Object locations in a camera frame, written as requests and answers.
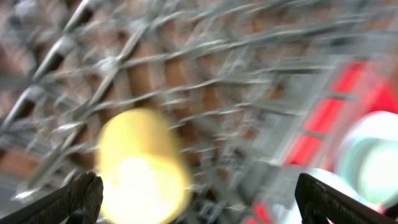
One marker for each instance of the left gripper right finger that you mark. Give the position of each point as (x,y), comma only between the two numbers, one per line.
(319,203)

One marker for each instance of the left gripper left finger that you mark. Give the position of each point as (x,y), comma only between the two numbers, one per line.
(79,202)

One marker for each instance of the light green bowl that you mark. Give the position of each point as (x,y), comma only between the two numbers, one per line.
(368,158)

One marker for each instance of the yellow plastic cup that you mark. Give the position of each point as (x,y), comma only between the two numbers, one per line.
(146,180)

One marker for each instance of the grey dishwasher rack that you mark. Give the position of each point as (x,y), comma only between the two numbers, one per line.
(216,71)

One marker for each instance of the red plastic tray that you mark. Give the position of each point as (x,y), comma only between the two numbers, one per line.
(309,141)

